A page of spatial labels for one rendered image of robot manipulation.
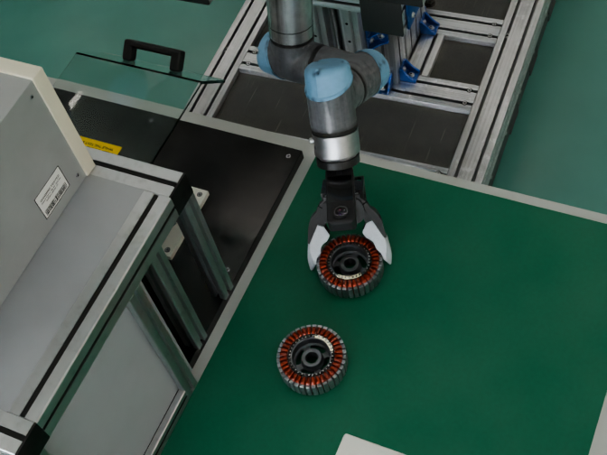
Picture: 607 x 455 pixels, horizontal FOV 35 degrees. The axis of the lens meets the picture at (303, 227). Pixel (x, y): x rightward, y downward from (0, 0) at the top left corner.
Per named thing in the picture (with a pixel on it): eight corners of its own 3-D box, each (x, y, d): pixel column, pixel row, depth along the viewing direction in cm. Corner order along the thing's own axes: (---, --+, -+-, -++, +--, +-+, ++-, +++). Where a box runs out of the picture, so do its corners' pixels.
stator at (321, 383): (312, 410, 150) (310, 400, 147) (266, 366, 155) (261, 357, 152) (362, 362, 153) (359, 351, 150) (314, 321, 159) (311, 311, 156)
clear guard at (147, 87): (105, 53, 166) (93, 28, 161) (225, 81, 157) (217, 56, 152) (3, 199, 151) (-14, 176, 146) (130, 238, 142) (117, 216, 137)
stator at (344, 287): (319, 246, 167) (315, 235, 164) (382, 241, 165) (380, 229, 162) (319, 301, 161) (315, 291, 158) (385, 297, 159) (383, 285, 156)
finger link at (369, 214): (393, 228, 159) (360, 190, 157) (393, 233, 158) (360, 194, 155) (370, 244, 161) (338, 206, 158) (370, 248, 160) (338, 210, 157)
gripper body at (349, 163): (368, 206, 165) (361, 141, 159) (368, 228, 157) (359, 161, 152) (325, 210, 166) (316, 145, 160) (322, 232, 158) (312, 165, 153)
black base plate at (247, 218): (30, 88, 201) (25, 80, 199) (303, 157, 179) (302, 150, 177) (-103, 268, 179) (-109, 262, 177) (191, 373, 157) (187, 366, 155)
